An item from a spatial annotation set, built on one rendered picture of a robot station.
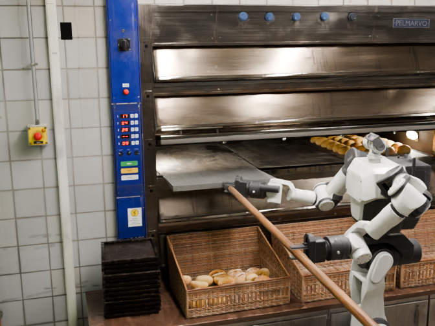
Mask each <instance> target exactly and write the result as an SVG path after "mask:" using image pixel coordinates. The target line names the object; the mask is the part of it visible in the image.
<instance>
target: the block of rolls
mask: <svg viewBox="0 0 435 326"><path fill-rule="evenodd" d="M366 135H368V134H363V135H344V136H328V137H327V138H326V137H321V136H320V137H311V140H310V141H311V143H316V145H321V146H322V147H326V148H327V149H329V150H333V151H334V152H339V154H340V155H345V154H346V152H347V151H348V150H349V149H350V148H351V147H354V148H357V149H358V150H361V151H364V152H367V153H369V152H370V150H369V149H366V148H365V147H364V146H363V139H364V137H365V136H366ZM381 139H383V140H385V142H386V144H387V145H389V155H393V154H394V153H395V151H397V153H401V154H405V153H410V152H411V148H410V147H409V146H407V145H403V144H401V143H399V142H396V143H395V142H393V141H391V140H387V139H385V138H381Z"/></svg>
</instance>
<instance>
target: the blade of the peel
mask: <svg viewBox="0 0 435 326"><path fill-rule="evenodd" d="M162 175H163V177H164V178H165V179H166V181H167V183H168V184H169V186H170V187H171V189H172V190H173V191H187V190H203V189H211V188H223V181H229V182H235V178H236V176H237V175H239V176H242V178H243V179H246V180H250V182H251V181H252V180H258V181H266V183H267V184H268V183H269V182H270V180H271V179H276V178H275V177H273V176H271V175H269V174H267V173H265V172H263V171H261V170H259V169H257V168H238V169H220V170H210V171H193V172H184V173H166V174H162Z"/></svg>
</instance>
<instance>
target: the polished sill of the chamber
mask: <svg viewBox="0 0 435 326"><path fill-rule="evenodd" d="M416 159H417V160H420V161H422V162H424V163H426V164H435V156H425V157H416ZM343 165H344V162H337V163H327V164H310V165H301V166H283V167H274V168H257V169H259V170H261V171H263V172H265V173H267V174H269V175H271V176H281V175H297V174H306V173H323V172H332V171H339V170H340V169H341V168H342V167H343ZM163 184H168V183H167V181H166V179H165V178H164V177H163V175H159V176H157V185H163Z"/></svg>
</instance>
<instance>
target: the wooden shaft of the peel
mask: <svg viewBox="0 0 435 326"><path fill-rule="evenodd" d="M228 190H229V191H230V192H231V194H233V196H235V198H237V200H239V201H240V202H241V203H242V205H244V207H246V209H248V210H249V211H250V212H251V213H252V214H253V216H255V218H257V220H259V221H260V222H261V223H262V224H263V225H264V226H265V227H266V229H268V231H270V232H271V233H272V234H273V235H274V236H275V237H276V238H277V240H279V241H280V242H281V243H282V244H283V245H284V246H285V247H286V248H287V249H288V250H289V251H290V252H291V253H292V255H293V256H294V257H295V258H296V259H297V260H298V261H299V262H300V263H301V264H302V265H303V266H304V267H305V268H306V269H307V270H308V271H309V272H310V273H311V274H312V275H313V276H314V277H315V278H316V279H317V280H318V281H319V282H320V283H321V284H322V285H323V286H324V287H325V288H326V289H327V290H328V291H329V292H330V293H331V294H332V295H333V296H334V297H335V298H336V299H337V300H338V301H339V302H340V303H341V304H342V305H343V306H344V307H345V308H346V309H347V310H348V311H349V312H350V313H351V314H352V315H353V316H354V317H355V318H356V319H357V320H358V321H359V322H360V323H361V324H362V325H363V326H379V325H378V324H377V323H376V322H375V321H374V320H373V319H372V318H371V317H369V315H367V313H365V311H363V310H362V308H360V306H358V305H357V304H356V303H355V302H354V301H353V300H352V299H351V298H350V297H349V296H348V295H347V294H346V293H344V292H343V291H342V290H341V289H340V288H339V287H338V286H337V285H336V284H335V283H334V282H333V281H332V280H331V279H330V278H329V277H328V276H327V275H325V273H323V271H321V269H319V268H318V267H317V266H316V265H315V264H314V263H313V262H312V261H311V260H310V259H309V258H308V257H307V256H305V255H304V254H303V253H302V252H301V251H300V250H291V249H290V248H289V246H292V245H294V244H293V243H292V242H291V241H290V240H289V239H288V238H287V237H286V236H285V235H284V234H283V233H282V232H280V231H279V230H278V229H277V228H276V227H275V226H274V225H273V224H272V223H271V222H270V221H269V220H267V219H266V218H265V217H264V216H263V215H262V214H261V213H260V212H259V211H258V210H257V209H256V208H255V207H254V206H253V205H252V204H251V203H250V202H249V201H248V200H247V199H246V198H245V197H244V196H242V195H241V194H240V193H239V192H238V191H237V190H236V189H235V188H234V187H233V186H229V187H228Z"/></svg>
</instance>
